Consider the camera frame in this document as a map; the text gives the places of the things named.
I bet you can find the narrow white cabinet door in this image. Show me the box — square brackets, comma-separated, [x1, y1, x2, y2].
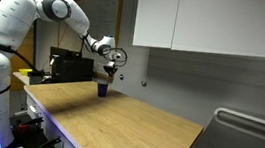
[132, 0, 181, 52]

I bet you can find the small black device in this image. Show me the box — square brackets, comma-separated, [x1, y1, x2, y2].
[26, 67, 54, 88]

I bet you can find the yellow object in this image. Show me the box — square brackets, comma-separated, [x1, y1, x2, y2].
[18, 67, 33, 78]

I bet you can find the large black box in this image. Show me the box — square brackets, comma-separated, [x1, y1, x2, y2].
[46, 46, 97, 88]

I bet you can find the wooden door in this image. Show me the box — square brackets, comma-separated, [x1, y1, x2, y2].
[0, 0, 42, 94]

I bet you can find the small wooden side table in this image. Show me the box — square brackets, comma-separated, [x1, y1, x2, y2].
[11, 70, 32, 86]

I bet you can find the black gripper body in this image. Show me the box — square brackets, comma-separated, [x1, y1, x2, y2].
[103, 58, 121, 74]

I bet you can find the wood framed whiteboard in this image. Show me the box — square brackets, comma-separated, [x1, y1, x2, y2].
[51, 0, 125, 83]

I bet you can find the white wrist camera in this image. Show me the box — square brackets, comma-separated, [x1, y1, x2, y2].
[111, 52, 125, 62]

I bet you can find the dark blue cup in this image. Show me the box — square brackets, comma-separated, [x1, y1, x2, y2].
[95, 79, 111, 98]

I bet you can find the black and orange clamp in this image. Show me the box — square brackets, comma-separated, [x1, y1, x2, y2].
[14, 114, 45, 136]
[33, 133, 63, 148]

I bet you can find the wide white cabinet door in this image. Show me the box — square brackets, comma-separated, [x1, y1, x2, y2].
[171, 0, 265, 61]

